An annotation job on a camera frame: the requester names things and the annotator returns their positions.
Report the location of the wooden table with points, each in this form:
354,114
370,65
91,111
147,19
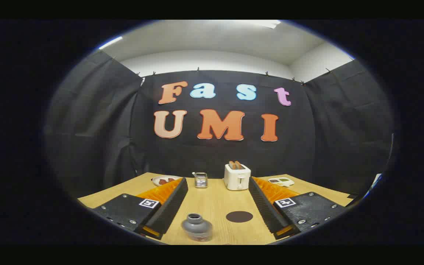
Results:
212,202

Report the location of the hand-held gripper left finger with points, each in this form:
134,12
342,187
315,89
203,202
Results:
169,209

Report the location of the white plate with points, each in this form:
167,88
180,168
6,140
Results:
156,180

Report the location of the red food pieces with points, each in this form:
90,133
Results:
165,180

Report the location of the brown toast slice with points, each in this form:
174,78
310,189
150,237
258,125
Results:
239,164
232,165

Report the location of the silver juice bottle red label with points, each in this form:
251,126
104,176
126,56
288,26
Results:
196,226

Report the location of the round dark brown coaster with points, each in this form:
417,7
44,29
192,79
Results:
239,216

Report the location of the black backdrop cloth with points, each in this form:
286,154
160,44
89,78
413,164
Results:
307,147

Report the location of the white toaster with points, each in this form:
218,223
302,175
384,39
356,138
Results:
237,178

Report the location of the white compartment tray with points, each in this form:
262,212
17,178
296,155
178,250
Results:
281,181

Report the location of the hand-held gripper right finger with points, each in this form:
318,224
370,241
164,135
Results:
267,211

